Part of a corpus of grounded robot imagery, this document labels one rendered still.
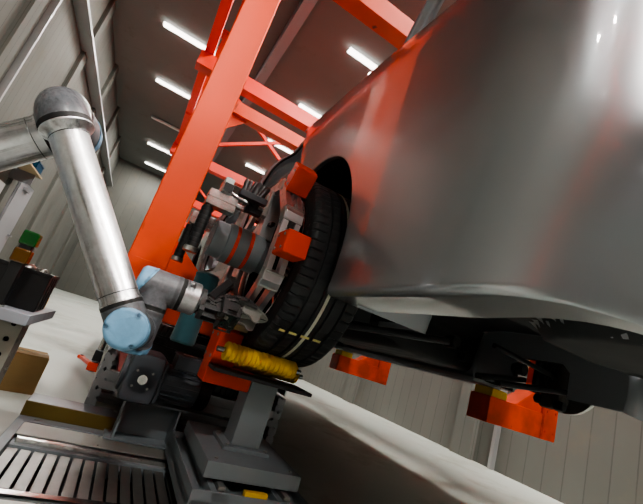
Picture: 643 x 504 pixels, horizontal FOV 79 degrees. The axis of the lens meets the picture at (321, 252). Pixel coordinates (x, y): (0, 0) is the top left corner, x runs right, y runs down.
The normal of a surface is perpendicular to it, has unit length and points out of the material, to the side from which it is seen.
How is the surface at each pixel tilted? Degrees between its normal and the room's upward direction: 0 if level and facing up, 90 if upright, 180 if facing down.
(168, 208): 90
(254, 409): 90
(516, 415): 90
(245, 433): 90
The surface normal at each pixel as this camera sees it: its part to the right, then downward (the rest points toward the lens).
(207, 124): 0.44, -0.10
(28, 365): 0.62, -0.02
